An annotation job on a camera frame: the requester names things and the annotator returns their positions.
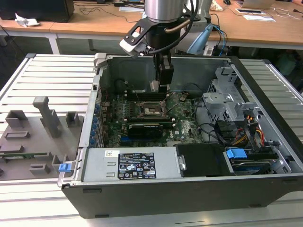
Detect silver topped CPU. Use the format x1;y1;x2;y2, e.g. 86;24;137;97
150;79;166;93

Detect thin wire locking lever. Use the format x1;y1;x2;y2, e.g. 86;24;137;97
165;103;178;114
131;85;142;106

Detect metal socket cover frame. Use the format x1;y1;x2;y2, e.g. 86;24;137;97
160;92;187;114

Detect CPU socket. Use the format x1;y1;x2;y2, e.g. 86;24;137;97
137;100;170;119

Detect wooden desk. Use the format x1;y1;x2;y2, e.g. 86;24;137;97
0;0;303;56

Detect silver drive cage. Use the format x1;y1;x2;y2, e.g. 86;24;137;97
202;66;261;123

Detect green motherboard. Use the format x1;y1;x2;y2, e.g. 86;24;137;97
100;91;206;148

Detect black graphics card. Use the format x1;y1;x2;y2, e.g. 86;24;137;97
127;122;164;139

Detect white paper sheet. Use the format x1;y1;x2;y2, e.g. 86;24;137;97
242;14;276;22

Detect silver laptop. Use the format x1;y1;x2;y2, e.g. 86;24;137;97
236;0;276;10

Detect black plastic shroud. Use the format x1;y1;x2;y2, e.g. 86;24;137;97
175;142;235;178

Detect black computer box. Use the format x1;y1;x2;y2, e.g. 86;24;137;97
0;0;75;23

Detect blue disk carrier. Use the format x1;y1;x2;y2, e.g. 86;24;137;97
226;147;248;166

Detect crumpled white paper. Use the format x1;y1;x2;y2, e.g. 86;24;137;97
14;13;41;28

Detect grey power supply unit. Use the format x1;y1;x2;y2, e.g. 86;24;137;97
81;147;188;183

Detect hard disk with blue label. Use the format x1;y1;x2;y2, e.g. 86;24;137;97
231;160;276;176

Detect black open PC case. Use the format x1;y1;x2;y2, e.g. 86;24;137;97
61;52;303;219

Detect grey parts rack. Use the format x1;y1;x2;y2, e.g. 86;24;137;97
0;96;85;182

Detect green RAM stick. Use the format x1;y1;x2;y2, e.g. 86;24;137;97
0;152;48;159

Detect brown curved hose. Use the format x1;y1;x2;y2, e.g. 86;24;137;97
164;18;192;34

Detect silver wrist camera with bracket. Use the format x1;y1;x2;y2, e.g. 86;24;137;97
119;18;156;59

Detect blue cable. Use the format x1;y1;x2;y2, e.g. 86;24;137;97
212;25;229;56

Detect grey case handle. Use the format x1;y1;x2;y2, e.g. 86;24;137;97
93;52;107;71

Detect yellow red power wires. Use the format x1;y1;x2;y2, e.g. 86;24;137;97
233;113;266;147

